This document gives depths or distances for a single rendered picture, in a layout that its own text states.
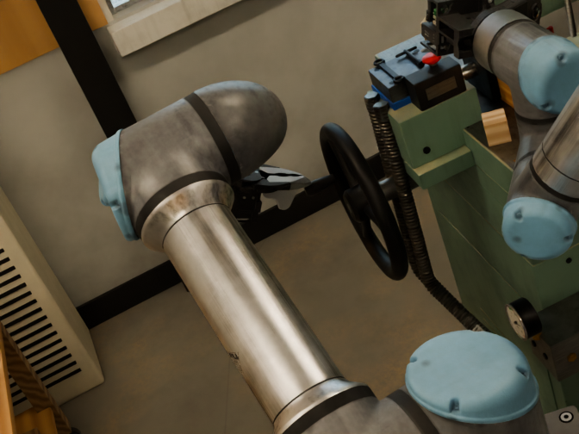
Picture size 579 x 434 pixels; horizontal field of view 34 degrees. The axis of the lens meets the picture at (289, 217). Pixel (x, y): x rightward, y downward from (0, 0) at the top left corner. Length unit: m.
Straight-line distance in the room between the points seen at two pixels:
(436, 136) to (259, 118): 0.49
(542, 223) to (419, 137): 0.53
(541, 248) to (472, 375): 0.18
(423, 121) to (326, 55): 1.43
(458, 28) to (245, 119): 0.28
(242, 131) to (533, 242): 0.34
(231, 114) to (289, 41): 1.78
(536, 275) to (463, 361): 0.63
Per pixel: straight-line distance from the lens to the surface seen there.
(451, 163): 1.51
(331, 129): 1.52
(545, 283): 1.55
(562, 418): 1.15
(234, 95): 1.07
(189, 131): 1.05
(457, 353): 0.93
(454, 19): 1.19
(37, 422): 2.54
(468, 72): 1.55
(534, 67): 1.05
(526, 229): 1.00
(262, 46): 2.80
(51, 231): 2.87
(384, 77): 1.51
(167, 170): 1.02
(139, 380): 2.76
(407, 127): 1.47
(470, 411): 0.88
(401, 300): 2.62
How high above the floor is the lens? 1.69
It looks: 33 degrees down
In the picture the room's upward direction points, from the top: 22 degrees counter-clockwise
